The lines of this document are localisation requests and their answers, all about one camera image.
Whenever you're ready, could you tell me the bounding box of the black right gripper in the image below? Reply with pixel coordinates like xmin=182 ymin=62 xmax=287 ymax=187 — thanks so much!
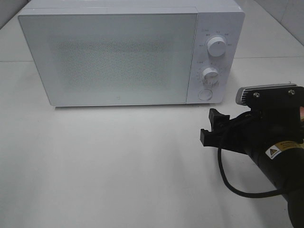
xmin=200 ymin=86 xmax=304 ymax=152

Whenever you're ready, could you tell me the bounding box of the upper white power knob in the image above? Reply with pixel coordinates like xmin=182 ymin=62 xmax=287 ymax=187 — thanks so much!
xmin=207 ymin=36 xmax=227 ymax=57

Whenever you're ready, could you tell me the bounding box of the white microwave oven body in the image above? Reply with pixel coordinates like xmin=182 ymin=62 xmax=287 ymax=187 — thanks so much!
xmin=18 ymin=0 xmax=245 ymax=106

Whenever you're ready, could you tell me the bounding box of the white microwave door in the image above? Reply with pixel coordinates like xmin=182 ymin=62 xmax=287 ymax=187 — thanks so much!
xmin=19 ymin=14 xmax=197 ymax=106

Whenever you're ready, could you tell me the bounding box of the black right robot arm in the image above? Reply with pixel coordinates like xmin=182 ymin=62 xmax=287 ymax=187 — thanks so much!
xmin=200 ymin=84 xmax=304 ymax=228

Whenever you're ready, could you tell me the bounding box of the lower white timer knob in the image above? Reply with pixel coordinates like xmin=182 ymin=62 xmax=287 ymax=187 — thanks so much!
xmin=201 ymin=67 xmax=219 ymax=86

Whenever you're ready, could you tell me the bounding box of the round white door button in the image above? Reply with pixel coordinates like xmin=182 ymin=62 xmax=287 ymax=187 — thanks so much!
xmin=198 ymin=89 xmax=213 ymax=101

